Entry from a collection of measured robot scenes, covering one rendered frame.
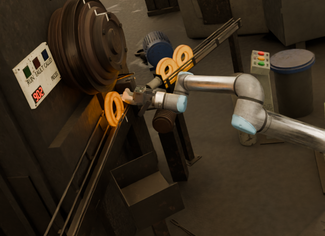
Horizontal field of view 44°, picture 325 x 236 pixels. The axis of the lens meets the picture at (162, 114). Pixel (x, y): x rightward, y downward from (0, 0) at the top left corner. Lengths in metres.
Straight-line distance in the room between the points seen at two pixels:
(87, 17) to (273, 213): 1.44
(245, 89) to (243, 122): 0.15
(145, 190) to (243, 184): 0.95
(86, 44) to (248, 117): 0.77
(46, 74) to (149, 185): 0.65
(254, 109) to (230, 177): 0.92
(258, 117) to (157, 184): 0.53
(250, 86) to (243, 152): 1.06
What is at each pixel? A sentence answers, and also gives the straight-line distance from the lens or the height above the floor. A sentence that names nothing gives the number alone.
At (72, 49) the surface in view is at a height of 1.19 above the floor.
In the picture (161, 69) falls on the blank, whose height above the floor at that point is 0.73.
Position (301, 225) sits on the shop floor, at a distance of 2.30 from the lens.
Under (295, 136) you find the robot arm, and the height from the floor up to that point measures 0.57.
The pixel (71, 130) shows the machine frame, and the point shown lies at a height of 0.86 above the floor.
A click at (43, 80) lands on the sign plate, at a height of 1.12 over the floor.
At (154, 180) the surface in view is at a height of 0.61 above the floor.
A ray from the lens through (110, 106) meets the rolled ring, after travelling 2.03.
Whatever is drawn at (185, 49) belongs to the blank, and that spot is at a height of 0.76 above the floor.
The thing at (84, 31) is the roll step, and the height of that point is 1.23.
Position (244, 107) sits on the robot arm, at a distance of 1.78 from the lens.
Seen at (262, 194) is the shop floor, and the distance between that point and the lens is 2.47.
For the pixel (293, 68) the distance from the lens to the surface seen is 2.84.
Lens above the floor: 1.70
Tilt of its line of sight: 29 degrees down
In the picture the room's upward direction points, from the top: 17 degrees counter-clockwise
